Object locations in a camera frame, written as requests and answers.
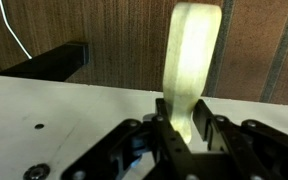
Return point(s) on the black foosball table leg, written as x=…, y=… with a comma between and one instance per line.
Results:
x=57, y=64

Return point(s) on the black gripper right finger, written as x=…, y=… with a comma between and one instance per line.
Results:
x=228, y=151

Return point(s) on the foosball table cabinet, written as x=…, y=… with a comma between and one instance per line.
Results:
x=54, y=123

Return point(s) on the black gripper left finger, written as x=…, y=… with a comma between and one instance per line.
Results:
x=173, y=160

